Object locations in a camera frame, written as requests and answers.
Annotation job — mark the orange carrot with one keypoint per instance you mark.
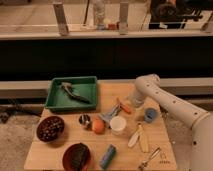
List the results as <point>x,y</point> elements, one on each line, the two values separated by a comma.
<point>124,107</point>

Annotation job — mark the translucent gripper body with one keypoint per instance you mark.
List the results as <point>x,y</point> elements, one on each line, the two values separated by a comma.
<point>136,100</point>

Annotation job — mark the green plastic tray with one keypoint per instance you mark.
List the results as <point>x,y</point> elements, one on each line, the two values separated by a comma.
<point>85,86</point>

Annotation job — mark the blue small cup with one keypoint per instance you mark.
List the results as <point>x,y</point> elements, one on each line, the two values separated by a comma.
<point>150,115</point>

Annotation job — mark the dark bowl of beads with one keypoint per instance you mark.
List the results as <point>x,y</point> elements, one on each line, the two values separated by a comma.
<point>50,129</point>

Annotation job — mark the wooden board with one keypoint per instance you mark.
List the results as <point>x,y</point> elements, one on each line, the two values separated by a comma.
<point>48,156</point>

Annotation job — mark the orange ball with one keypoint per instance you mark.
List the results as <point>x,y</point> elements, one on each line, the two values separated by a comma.
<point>98,126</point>

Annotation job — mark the red bowl with dark item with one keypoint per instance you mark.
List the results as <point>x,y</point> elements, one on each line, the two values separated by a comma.
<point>76,158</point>

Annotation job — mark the blue-grey handled tool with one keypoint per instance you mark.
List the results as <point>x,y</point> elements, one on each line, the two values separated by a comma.
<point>109,115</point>

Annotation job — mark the dark tool in tray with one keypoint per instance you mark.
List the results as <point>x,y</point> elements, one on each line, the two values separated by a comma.
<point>67,87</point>

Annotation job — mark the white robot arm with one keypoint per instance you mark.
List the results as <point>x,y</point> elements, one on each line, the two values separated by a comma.
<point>199,120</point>

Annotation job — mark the white paper cup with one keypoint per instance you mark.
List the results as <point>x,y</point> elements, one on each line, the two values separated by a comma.
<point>118,125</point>

